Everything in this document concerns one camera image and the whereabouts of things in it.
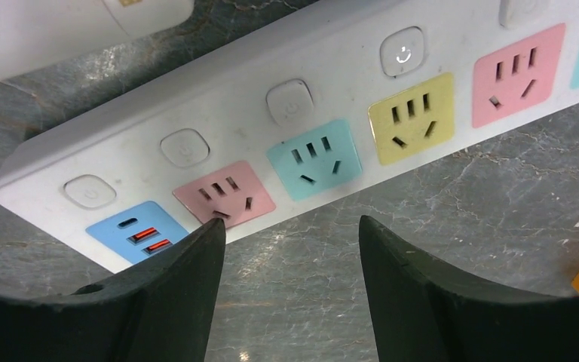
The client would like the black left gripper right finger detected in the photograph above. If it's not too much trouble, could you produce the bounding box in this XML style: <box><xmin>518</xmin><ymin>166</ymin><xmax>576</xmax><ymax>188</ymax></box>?
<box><xmin>358</xmin><ymin>216</ymin><xmax>579</xmax><ymax>361</ymax></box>

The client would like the white multicolour power strip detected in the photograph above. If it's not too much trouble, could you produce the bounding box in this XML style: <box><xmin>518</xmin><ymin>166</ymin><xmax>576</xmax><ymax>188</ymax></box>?
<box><xmin>0</xmin><ymin>1</ymin><xmax>579</xmax><ymax>273</ymax></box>

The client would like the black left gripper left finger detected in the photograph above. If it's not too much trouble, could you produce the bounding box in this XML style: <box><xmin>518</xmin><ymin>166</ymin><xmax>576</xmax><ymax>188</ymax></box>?
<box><xmin>0</xmin><ymin>219</ymin><xmax>226</xmax><ymax>361</ymax></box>

